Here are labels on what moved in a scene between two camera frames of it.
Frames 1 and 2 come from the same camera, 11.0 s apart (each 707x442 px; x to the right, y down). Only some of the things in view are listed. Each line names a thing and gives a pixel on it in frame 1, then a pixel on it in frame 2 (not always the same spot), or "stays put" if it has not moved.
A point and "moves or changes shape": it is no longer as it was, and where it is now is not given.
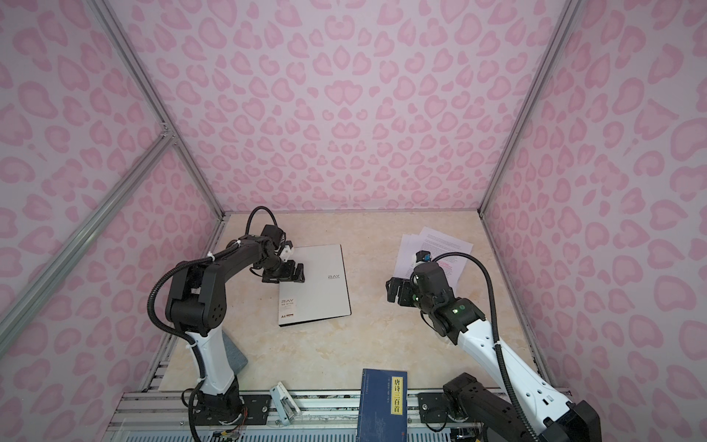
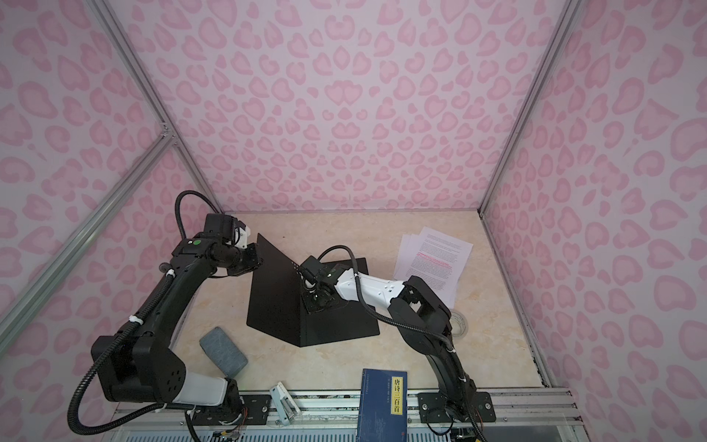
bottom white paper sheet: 404,264 stays put
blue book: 383,406 stays put
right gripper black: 405,288 -> 309,306
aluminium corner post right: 563,27 stays put
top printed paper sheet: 433,244 stays put
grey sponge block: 236,357 stays put
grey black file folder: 323,295 moves or changes shape
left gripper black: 288,275 -> 256,261
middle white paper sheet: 406,261 stays put
